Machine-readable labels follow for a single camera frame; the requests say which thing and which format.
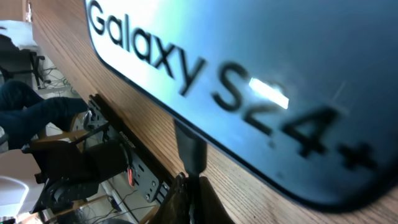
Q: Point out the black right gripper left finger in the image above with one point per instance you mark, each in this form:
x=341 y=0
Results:
x=175 y=207

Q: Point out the person leg in jeans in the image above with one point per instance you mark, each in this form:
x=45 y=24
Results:
x=24 y=114

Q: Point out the Galaxy S24+ smartphone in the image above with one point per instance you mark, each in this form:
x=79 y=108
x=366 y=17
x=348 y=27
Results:
x=300 y=93

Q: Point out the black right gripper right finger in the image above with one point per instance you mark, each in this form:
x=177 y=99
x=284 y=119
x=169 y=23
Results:
x=208 y=208

